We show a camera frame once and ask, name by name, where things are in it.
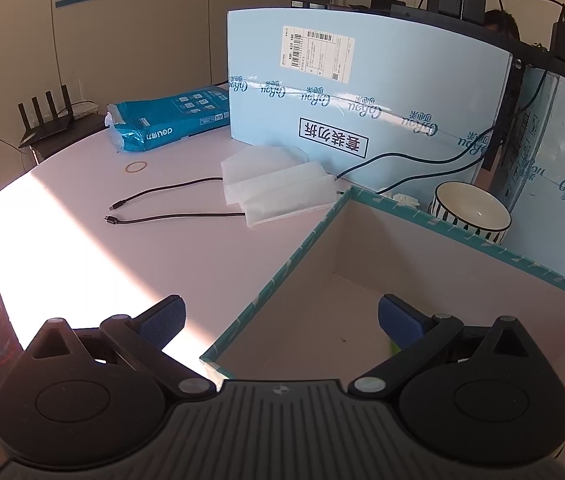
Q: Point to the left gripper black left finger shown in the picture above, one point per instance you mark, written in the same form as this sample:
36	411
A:
94	395

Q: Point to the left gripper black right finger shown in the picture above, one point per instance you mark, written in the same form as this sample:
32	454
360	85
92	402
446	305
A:
467	392

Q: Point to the green cosmetic tube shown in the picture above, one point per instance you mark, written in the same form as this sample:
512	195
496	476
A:
393	348

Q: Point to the open teal box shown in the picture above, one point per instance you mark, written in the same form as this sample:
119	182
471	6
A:
318	316

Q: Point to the striped white ceramic bowl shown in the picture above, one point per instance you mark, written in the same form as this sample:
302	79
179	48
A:
472	209

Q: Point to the crumpled white tissue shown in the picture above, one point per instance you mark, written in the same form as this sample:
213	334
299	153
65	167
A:
406	200

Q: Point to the rubber band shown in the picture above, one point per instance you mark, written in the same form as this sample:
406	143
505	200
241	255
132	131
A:
136	166

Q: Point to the large light blue carton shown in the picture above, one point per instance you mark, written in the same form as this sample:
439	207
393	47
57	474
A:
530	176

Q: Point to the black wifi router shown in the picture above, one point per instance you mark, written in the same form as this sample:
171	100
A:
57	124

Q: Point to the blue paper ream package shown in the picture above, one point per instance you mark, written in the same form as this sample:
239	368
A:
142	126

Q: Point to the white foam sheets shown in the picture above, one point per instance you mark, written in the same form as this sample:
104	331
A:
270	183

